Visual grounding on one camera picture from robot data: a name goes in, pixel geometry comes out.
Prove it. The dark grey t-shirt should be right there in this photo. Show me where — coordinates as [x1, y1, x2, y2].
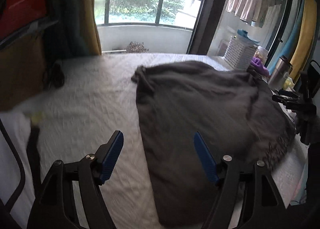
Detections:
[132, 61, 295, 228]

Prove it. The yellow snack bag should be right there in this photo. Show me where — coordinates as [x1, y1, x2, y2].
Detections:
[283, 77, 295, 90]

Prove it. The white small bottle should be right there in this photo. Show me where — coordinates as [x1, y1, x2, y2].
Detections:
[281, 72, 290, 90]

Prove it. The stainless steel thermos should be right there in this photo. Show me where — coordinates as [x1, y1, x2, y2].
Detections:
[268, 56, 292, 91]

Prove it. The yellow curtain right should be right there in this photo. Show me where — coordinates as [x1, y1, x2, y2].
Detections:
[290, 0, 317, 83]

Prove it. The yellow curtain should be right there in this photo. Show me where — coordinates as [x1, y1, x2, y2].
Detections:
[80, 0, 102, 55]
[290, 0, 317, 83]

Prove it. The purple plush toy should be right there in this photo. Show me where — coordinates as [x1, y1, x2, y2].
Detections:
[251, 57, 270, 77]

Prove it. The snack jar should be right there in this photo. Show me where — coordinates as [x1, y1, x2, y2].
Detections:
[254, 46, 268, 64]

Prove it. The white perforated storage basket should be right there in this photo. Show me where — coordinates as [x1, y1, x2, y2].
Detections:
[223, 37, 257, 70]

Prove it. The blue cloth on basket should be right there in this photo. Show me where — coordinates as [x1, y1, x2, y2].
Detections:
[236, 29, 260, 45]

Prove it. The white textured bedspread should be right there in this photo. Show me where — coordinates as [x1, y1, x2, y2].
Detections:
[1, 53, 306, 228]

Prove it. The yellow curtain left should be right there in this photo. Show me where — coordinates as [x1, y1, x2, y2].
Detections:
[80, 0, 102, 55]

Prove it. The dried plant on balcony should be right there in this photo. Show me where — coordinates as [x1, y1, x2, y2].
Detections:
[126, 42, 149, 53]

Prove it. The red box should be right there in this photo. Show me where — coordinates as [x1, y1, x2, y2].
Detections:
[1, 0, 47, 39]

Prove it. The black metal chair frame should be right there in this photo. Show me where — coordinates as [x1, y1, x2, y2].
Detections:
[1, 121, 26, 213]

